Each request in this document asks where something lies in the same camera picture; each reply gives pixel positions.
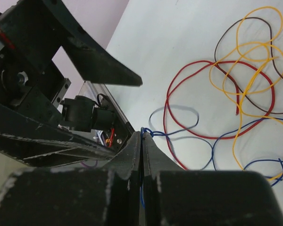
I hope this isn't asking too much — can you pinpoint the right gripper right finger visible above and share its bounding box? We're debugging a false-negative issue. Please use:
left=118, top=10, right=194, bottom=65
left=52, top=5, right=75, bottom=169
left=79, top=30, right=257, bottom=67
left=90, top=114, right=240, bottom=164
left=142, top=133, right=283, bottom=226

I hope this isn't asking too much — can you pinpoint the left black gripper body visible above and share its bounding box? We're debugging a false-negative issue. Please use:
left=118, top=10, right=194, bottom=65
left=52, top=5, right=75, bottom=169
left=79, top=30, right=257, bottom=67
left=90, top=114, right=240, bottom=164
left=0, top=0, right=71, bottom=127

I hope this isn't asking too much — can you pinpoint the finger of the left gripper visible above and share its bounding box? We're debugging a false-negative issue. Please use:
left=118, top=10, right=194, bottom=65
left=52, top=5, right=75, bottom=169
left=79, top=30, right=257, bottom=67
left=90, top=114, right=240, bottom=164
left=41, top=0, right=143, bottom=87
left=0, top=104, right=116, bottom=167

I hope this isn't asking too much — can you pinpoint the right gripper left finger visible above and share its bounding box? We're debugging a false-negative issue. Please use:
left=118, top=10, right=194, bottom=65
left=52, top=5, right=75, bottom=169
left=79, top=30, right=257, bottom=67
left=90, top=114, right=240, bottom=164
left=0, top=132, right=141, bottom=226

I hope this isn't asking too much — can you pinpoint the dark blue wire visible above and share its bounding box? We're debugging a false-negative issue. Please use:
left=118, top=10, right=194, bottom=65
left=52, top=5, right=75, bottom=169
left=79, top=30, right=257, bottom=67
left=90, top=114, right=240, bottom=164
left=140, top=103, right=283, bottom=210

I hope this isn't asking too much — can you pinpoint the dark grey wire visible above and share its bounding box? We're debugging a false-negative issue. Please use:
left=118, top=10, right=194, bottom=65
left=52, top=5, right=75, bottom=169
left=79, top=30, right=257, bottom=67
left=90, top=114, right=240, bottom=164
left=214, top=16, right=283, bottom=115

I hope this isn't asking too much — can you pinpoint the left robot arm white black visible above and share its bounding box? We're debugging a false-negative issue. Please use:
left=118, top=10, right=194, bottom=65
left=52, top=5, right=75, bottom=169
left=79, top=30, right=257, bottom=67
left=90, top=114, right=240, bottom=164
left=0, top=0, right=142, bottom=167

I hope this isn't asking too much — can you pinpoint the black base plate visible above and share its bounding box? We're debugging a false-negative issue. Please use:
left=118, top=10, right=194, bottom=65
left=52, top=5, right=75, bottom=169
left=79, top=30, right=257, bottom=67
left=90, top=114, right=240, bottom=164
left=92, top=84, right=134, bottom=153

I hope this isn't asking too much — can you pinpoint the dark red long wire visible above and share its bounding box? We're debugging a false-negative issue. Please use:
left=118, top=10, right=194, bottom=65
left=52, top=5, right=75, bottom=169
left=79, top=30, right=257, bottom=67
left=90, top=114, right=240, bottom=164
left=164, top=60, right=275, bottom=170

